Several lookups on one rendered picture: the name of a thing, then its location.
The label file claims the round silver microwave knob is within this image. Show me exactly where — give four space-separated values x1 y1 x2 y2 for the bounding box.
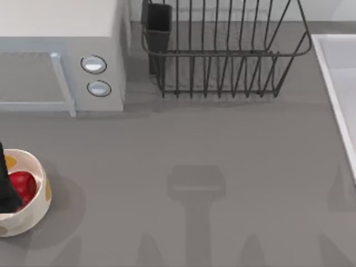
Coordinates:
80 54 108 75
86 80 112 98

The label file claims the black cutlery holder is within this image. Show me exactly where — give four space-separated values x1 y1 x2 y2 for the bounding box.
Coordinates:
141 0 173 75

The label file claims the microwave oven door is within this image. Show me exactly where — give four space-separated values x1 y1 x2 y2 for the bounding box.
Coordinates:
0 51 77 117

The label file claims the red apple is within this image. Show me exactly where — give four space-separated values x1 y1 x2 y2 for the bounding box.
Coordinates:
8 171 38 207

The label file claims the cream bowl with yellow spots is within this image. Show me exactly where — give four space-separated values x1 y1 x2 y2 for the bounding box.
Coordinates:
0 149 52 238

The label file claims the pale microwave oven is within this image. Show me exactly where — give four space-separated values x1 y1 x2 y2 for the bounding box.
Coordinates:
0 0 132 117

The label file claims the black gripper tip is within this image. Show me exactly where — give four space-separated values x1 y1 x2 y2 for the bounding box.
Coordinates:
0 142 23 214

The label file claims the dark wire dish rack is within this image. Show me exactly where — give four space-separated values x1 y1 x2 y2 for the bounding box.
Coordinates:
141 0 312 99

